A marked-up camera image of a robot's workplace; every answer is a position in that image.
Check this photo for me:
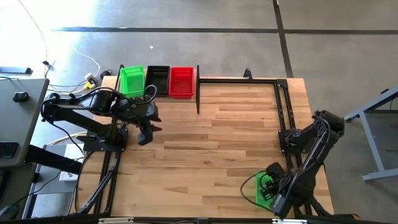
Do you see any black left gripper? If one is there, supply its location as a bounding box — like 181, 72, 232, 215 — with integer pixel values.
124, 99, 162, 147

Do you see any green plastic slotted basket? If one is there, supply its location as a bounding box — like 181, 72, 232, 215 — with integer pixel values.
255, 172, 277, 210
119, 65, 146, 99

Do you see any black plastic slotted basket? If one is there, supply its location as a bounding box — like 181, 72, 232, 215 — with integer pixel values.
144, 65, 171, 96

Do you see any red plastic slotted basket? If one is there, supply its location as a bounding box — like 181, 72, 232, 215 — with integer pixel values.
168, 67, 195, 100

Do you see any white power strip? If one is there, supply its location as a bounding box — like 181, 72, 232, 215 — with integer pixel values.
84, 72, 98, 85

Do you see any white box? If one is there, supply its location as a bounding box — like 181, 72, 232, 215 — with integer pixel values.
65, 143, 85, 159
58, 170, 78, 183

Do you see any grey metal table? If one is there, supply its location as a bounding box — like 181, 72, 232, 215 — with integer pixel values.
343, 86, 398, 183

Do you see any black desk beam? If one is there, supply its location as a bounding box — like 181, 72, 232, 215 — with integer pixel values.
24, 144, 83, 175

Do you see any grey desk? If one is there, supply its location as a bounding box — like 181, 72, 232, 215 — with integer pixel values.
0, 77, 50, 170

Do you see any small black device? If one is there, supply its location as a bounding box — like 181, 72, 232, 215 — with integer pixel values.
12, 91, 30, 103

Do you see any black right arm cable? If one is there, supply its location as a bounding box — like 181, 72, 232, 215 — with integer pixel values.
239, 169, 271, 209

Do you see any wooden shelf with black frame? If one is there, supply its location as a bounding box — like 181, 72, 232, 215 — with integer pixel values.
112, 64, 201, 115

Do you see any yellow cable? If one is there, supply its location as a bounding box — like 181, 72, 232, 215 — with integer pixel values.
48, 83, 96, 95

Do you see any white cable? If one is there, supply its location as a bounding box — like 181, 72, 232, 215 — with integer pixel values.
70, 43, 101, 78

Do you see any black aluminium rig frame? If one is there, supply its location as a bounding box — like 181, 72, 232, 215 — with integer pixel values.
70, 76, 335, 224

